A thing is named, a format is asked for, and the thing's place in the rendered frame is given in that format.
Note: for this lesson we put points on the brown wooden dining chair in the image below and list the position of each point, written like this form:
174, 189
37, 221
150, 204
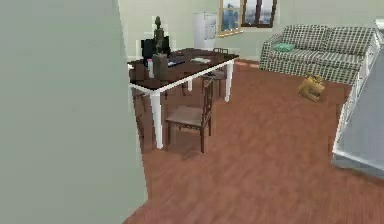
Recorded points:
218, 74
190, 116

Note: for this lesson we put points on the dark dining table white legs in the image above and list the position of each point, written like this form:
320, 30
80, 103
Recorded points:
196, 68

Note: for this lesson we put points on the black laptop computer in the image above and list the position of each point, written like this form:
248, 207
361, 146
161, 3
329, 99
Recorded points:
148, 50

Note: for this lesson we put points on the grey book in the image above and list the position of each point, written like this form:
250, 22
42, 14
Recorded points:
200, 60

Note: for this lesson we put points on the grey brown box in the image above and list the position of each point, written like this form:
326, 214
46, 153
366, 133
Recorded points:
160, 66

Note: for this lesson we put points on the white bottle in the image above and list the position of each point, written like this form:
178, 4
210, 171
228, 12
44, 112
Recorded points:
150, 68

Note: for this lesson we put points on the dark green statue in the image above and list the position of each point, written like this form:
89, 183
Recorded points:
158, 33

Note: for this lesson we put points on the wood framed window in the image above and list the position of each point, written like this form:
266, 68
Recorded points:
230, 16

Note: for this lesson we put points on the green cushion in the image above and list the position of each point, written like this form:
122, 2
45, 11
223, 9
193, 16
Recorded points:
283, 47

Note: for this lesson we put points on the dark framed window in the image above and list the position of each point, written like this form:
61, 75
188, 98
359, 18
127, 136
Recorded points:
258, 12

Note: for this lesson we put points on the yellow teddy bear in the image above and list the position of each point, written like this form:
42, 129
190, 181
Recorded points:
311, 88

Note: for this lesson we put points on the checked white sofa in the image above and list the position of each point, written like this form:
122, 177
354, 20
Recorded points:
316, 55

